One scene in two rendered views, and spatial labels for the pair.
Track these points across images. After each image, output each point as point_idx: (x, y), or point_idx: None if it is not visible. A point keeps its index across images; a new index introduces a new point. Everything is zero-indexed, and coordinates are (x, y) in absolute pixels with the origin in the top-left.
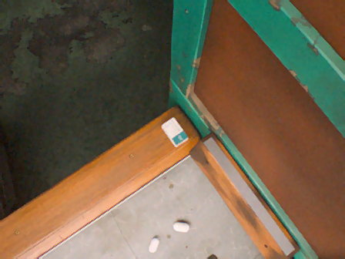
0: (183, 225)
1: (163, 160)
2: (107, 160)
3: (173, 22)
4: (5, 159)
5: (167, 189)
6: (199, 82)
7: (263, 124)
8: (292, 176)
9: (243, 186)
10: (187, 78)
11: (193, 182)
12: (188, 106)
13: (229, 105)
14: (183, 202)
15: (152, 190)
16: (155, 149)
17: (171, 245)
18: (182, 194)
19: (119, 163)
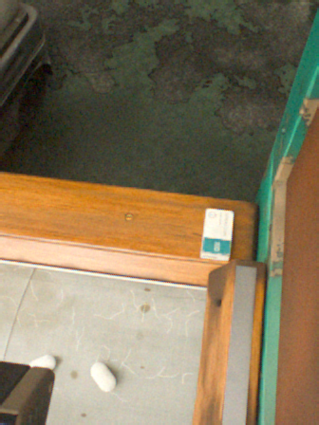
0: (107, 376)
1: (166, 261)
2: (91, 195)
3: (315, 17)
4: (4, 146)
5: (136, 307)
6: (298, 158)
7: None
8: (312, 394)
9: (240, 382)
10: (286, 141)
11: (182, 332)
12: (265, 208)
13: (309, 210)
14: (140, 346)
15: (113, 290)
16: (169, 237)
17: (65, 391)
18: (149, 334)
19: (103, 212)
